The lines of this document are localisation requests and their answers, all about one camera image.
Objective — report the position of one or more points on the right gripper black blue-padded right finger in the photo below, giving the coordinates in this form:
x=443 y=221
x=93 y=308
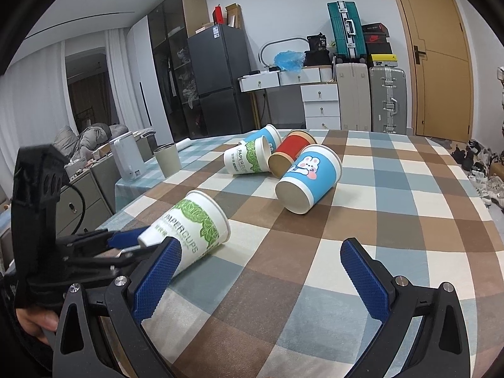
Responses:
x=440 y=347

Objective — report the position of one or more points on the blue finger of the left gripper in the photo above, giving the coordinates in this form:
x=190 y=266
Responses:
x=125 y=239

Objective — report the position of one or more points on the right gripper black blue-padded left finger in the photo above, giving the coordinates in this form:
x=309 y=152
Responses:
x=81 y=347

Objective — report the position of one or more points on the white green-leaf paper cup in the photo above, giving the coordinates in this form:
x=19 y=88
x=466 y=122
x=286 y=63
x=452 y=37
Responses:
x=197 y=222

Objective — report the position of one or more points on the beige cylindrical cup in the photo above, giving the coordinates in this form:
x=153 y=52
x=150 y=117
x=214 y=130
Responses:
x=168 y=159

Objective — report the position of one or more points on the far blue paper cup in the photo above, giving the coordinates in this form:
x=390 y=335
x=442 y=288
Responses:
x=271 y=134

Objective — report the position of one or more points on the red brown paper cup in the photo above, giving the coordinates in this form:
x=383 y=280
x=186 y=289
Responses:
x=287 y=152

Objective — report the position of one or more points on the blue bunny paper cup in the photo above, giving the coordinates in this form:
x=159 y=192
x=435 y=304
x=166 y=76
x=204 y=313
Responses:
x=314 y=173

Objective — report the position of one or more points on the person's hand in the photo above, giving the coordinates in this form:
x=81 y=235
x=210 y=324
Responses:
x=35 y=320

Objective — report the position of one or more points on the grey side cabinet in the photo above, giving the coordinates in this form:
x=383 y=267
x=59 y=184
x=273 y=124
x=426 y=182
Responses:
x=96 y=184

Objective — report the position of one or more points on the white electric kettle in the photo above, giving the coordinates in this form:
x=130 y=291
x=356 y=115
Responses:
x=127 y=157

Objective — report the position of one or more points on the grey clothes pile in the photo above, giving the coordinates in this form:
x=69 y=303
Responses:
x=77 y=147

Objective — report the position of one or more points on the white curtain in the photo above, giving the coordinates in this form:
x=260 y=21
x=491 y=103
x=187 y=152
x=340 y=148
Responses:
x=35 y=103

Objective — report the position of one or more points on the checkered tablecloth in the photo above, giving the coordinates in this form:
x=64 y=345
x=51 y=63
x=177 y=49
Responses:
x=274 y=301

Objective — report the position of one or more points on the black refrigerator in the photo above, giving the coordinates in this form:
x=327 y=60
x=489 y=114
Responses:
x=219 y=58

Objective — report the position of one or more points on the dark glass cabinet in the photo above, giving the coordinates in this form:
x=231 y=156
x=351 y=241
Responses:
x=171 y=24

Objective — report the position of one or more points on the white drawer desk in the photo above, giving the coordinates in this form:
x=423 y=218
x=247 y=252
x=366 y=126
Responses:
x=307 y=99

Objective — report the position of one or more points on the blue plastic bag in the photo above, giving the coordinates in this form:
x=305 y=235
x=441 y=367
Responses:
x=289 y=61

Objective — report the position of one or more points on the wooden door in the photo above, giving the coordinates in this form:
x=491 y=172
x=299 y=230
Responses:
x=440 y=69

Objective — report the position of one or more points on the silver suitcase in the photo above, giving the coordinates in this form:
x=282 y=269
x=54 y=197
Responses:
x=389 y=100

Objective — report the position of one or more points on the beige suitcase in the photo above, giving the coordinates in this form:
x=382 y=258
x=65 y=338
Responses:
x=354 y=96

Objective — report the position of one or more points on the stacked shoe boxes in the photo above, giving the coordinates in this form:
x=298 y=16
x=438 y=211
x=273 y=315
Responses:
x=376 y=36

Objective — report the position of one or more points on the teal suitcase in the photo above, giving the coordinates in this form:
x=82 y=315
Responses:
x=347 y=31

